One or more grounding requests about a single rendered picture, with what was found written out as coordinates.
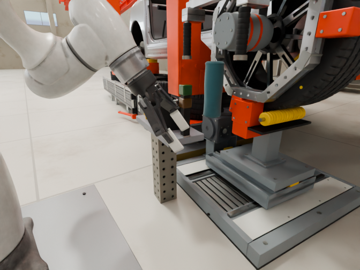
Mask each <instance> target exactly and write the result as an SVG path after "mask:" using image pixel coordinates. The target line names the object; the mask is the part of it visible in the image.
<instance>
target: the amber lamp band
mask: <svg viewBox="0 0 360 270"><path fill-rule="evenodd" d="M179 107H180V108H183V109H187V108H192V98H186V99H184V98H181V97H180V98H179Z"/></svg>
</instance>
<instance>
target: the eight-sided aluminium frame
mask: <svg viewBox="0 0 360 270"><path fill-rule="evenodd" d="M333 1H334V0H310V1H309V7H308V10H307V16H306V22H305V27H304V33H303V38H302V44H301V50H300V53H299V58H298V60H297V61H295V62H294V63H293V64H292V65H291V66H290V67H289V68H288V69H286V70H285V71H284V73H283V74H281V75H280V76H279V77H278V78H277V79H276V80H275V81H274V82H273V83H271V84H270V85H269V86H268V87H267V88H266V89H265V90H264V91H263V90H259V89H253V88H246V87H240V86H239V84H238V82H237V80H236V78H235V77H234V75H233V73H232V71H231V69H230V67H229V65H228V63H227V62H226V60H225V57H224V53H225V50H222V49H219V48H218V47H217V46H216V45H215V42H214V37H213V32H214V26H215V23H216V21H217V19H218V17H219V16H220V15H221V14H223V13H225V12H230V11H231V9H232V8H233V6H234V5H235V3H236V0H222V1H219V3H218V5H217V7H216V8H215V10H214V13H213V19H212V21H213V28H212V50H211V61H223V62H224V79H223V86H224V88H225V91H226V92H227V94H228V95H230V96H232V95H234V96H236V97H239V98H243V99H248V100H252V101H257V102H262V103H266V102H273V101H275V100H276V99H278V98H279V96H281V95H282V94H283V93H284V92H285V91H287V90H288V89H289V88H290V87H291V86H293V85H294V84H295V83H297V82H298V81H299V80H300V79H302V78H303V77H304V76H305V75H306V74H307V73H309V72H310V71H311V70H313V69H314V68H315V67H316V66H317V65H318V64H319V63H320V60H321V57H322V55H323V54H322V51H323V47H324V42H325V38H319V37H316V31H317V26H318V21H319V16H320V13H321V12H325V11H330V10H332V6H333Z"/></svg>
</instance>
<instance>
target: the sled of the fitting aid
mask: <svg viewBox="0 0 360 270"><path fill-rule="evenodd" d="M245 145H247V144H245ZM239 146H243V145H239ZM237 147H238V146H237ZM230 148H234V147H232V146H231V147H227V148H224V150H226V149H230ZM221 151H223V150H221ZM206 165H207V166H209V167H210V168H211V169H213V170H214V171H215V172H216V173H218V174H219V175H221V176H222V177H223V178H225V179H226V180H227V181H229V182H230V183H231V184H232V185H234V186H235V187H237V188H238V189H240V190H241V191H242V192H244V193H245V194H246V195H248V196H249V197H250V198H252V199H253V200H254V201H256V202H257V203H258V204H260V205H261V206H262V207H264V208H265V209H269V208H271V207H274V206H276V205H278V204H280V203H282V202H284V201H287V200H289V199H291V198H293V197H295V196H297V195H300V194H302V193H304V192H306V191H308V190H310V189H312V188H313V187H314V183H315V180H316V176H315V175H313V176H311V177H309V178H307V179H304V180H302V181H300V182H297V183H295V184H292V185H290V186H288V187H285V188H282V189H280V190H278V191H275V192H274V191H272V190H271V189H269V188H267V187H266V186H264V185H263V184H261V183H259V182H258V181H256V180H255V179H253V178H252V177H250V176H249V175H247V174H245V173H244V172H242V171H240V170H239V169H237V168H236V167H234V166H232V165H231V164H230V163H228V162H226V161H225V160H223V159H221V158H220V151H215V152H213V153H208V154H206Z"/></svg>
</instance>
